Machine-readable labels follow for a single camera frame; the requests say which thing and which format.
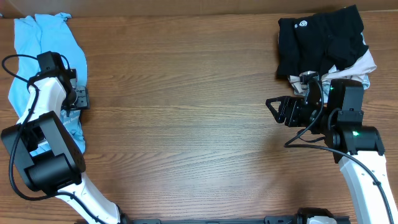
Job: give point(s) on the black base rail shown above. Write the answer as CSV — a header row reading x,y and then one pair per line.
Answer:
x,y
303,216

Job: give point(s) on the light blue printed t-shirt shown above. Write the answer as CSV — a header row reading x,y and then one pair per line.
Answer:
x,y
41,34

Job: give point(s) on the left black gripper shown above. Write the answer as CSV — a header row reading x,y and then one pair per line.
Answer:
x,y
82,97

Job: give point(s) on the beige folded garment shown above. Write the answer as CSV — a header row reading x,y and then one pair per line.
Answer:
x,y
364,64

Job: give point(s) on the black folded garment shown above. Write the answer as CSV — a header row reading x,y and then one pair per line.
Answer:
x,y
319,42

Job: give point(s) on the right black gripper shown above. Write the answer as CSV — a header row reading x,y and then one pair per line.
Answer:
x,y
291,106

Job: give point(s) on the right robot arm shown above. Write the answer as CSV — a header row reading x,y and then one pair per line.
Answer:
x,y
356,148

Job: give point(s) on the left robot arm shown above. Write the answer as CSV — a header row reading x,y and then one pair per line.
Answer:
x,y
45,162

